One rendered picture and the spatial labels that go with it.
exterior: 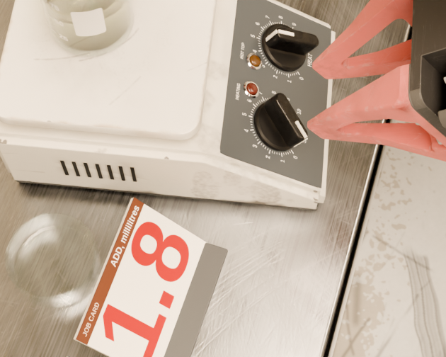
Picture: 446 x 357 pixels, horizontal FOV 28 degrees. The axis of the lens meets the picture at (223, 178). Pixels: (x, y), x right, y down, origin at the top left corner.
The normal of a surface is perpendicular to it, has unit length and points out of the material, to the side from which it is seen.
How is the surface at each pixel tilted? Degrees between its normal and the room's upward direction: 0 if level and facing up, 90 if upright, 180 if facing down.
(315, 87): 30
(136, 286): 40
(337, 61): 90
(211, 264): 0
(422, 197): 0
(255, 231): 0
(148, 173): 90
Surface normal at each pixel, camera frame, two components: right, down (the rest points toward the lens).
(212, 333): 0.00, -0.41
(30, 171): -0.11, 0.91
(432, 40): -0.64, -0.39
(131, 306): 0.61, -0.13
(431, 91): 0.76, -0.18
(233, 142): 0.50, -0.31
